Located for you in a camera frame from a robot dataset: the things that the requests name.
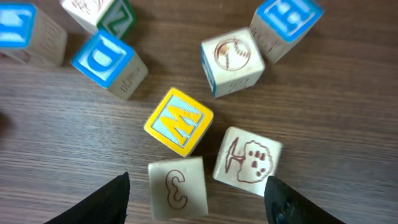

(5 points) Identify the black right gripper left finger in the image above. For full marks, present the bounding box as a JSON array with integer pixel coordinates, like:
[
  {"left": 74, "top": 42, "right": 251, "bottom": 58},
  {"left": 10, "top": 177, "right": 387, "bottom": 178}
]
[{"left": 45, "top": 172, "right": 130, "bottom": 224}]

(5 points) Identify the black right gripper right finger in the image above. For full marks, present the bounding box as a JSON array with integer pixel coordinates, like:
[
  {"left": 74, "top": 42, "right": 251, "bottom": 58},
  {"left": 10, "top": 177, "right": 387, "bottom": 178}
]
[{"left": 264, "top": 175, "right": 345, "bottom": 224}]

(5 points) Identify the plain picture wooden block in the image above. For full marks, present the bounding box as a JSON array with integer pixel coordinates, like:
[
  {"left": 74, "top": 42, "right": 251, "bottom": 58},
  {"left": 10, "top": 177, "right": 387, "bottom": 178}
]
[{"left": 148, "top": 156, "right": 208, "bottom": 221}]

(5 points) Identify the blue X side block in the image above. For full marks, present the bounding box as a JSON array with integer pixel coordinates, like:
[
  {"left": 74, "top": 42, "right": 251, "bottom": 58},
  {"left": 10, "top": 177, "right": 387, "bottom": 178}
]
[{"left": 213, "top": 126, "right": 282, "bottom": 197}]

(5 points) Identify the yellow top wooden block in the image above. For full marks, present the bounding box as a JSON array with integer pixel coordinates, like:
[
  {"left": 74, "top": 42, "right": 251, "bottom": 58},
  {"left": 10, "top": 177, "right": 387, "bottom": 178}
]
[{"left": 144, "top": 87, "right": 214, "bottom": 157}]

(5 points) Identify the blue D wooden block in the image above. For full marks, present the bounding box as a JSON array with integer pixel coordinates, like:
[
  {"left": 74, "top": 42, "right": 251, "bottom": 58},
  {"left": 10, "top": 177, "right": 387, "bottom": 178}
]
[{"left": 71, "top": 29, "right": 149, "bottom": 100}]

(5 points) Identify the blue side picture block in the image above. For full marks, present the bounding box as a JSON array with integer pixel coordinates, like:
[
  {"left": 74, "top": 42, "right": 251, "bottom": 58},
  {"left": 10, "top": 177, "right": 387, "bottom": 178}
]
[{"left": 201, "top": 27, "right": 266, "bottom": 98}]

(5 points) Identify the blue top block right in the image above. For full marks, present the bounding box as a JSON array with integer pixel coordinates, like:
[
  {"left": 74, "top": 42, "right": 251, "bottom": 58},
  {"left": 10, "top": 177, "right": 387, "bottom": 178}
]
[{"left": 249, "top": 0, "right": 324, "bottom": 63}]

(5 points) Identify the plain top wooden block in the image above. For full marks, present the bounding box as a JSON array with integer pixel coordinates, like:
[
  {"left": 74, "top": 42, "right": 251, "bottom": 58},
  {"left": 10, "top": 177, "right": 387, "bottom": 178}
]
[{"left": 60, "top": 0, "right": 137, "bottom": 39}]

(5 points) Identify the blue top block left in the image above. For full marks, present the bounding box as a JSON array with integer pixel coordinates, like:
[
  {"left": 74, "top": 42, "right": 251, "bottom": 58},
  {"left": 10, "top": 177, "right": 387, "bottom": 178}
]
[{"left": 1, "top": 2, "right": 68, "bottom": 67}]

